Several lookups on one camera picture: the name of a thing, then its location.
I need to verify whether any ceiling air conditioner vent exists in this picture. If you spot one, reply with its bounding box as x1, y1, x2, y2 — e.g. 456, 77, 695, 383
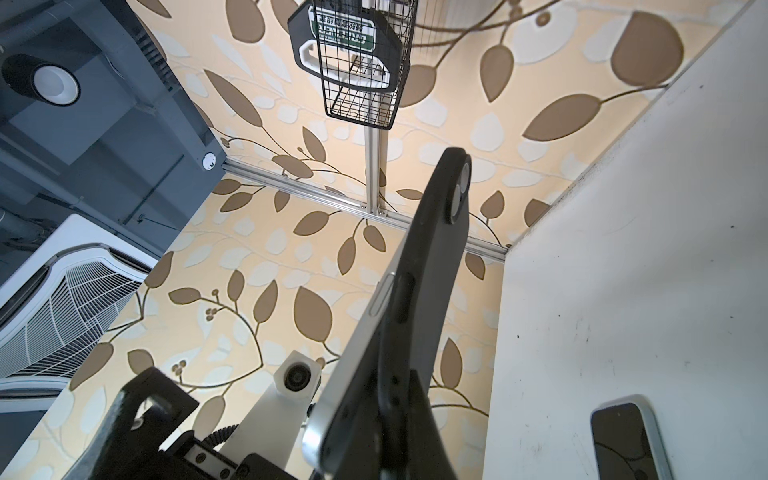
1, 214, 157, 413

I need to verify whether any phone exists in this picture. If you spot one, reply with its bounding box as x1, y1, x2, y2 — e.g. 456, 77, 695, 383
302, 147, 472, 479
590, 394, 673, 480

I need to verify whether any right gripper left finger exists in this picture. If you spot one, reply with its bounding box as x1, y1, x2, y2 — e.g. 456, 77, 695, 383
64, 367, 199, 479

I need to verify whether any back wire basket black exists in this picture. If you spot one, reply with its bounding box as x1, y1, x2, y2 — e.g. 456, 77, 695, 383
309, 1, 419, 130

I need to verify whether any round ceiling spot light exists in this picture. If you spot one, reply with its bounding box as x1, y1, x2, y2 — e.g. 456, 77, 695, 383
1, 54, 81, 107

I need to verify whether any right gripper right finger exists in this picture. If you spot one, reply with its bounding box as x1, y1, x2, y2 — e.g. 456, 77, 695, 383
326, 370, 457, 479

